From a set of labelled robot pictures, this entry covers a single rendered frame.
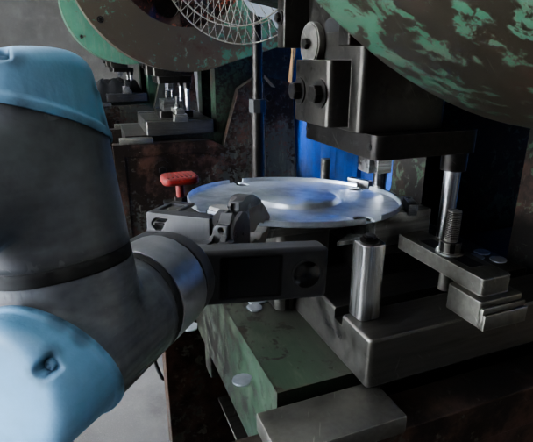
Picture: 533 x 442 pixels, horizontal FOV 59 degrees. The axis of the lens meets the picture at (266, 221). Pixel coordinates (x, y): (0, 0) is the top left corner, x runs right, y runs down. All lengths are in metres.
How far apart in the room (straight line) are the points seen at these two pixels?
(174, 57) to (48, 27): 5.33
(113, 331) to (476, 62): 0.23
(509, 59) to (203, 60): 1.73
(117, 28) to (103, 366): 1.71
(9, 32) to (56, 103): 6.97
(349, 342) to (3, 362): 0.38
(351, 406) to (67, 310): 0.35
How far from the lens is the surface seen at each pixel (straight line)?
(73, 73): 0.25
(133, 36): 1.90
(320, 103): 0.61
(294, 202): 0.61
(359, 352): 0.53
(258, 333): 0.62
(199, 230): 0.41
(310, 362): 0.57
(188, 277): 0.33
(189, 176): 0.93
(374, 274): 0.52
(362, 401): 0.53
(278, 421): 0.50
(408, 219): 0.67
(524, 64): 0.26
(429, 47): 0.28
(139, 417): 1.51
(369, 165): 0.69
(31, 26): 7.19
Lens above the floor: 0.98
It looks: 19 degrees down
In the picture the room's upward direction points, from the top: straight up
